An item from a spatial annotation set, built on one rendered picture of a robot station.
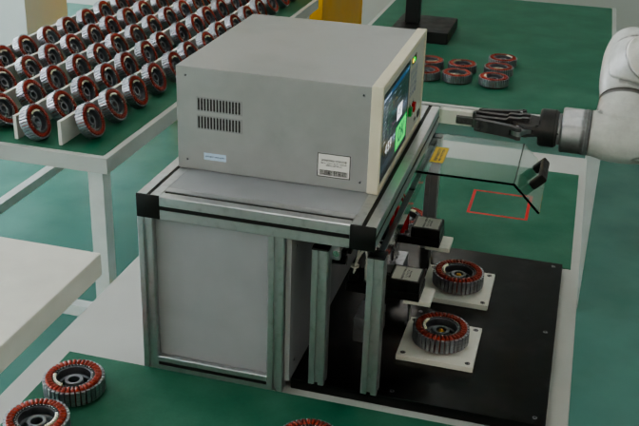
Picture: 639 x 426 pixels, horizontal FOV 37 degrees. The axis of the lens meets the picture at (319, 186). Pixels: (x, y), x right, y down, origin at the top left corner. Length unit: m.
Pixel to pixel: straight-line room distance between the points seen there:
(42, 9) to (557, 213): 3.79
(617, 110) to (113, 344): 1.09
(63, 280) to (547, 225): 1.56
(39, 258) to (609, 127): 1.09
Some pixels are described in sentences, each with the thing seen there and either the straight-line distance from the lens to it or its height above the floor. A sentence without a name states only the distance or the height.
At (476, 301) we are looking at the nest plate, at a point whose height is 0.78.
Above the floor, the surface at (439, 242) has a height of 0.89.
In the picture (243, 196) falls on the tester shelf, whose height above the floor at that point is 1.11.
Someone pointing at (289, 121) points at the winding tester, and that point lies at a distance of 1.75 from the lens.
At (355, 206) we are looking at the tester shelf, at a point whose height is 1.11.
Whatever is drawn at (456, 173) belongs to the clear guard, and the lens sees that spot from 2.01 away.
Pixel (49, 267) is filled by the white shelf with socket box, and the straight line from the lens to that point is 1.33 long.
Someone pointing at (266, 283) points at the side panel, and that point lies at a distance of 1.75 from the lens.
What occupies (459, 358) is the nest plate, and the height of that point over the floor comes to 0.78.
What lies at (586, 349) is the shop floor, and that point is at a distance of 3.52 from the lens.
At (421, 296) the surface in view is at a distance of 1.92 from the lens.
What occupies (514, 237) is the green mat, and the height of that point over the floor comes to 0.75.
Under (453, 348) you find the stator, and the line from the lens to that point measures 1.92.
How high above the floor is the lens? 1.82
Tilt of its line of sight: 23 degrees down
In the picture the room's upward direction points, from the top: 2 degrees clockwise
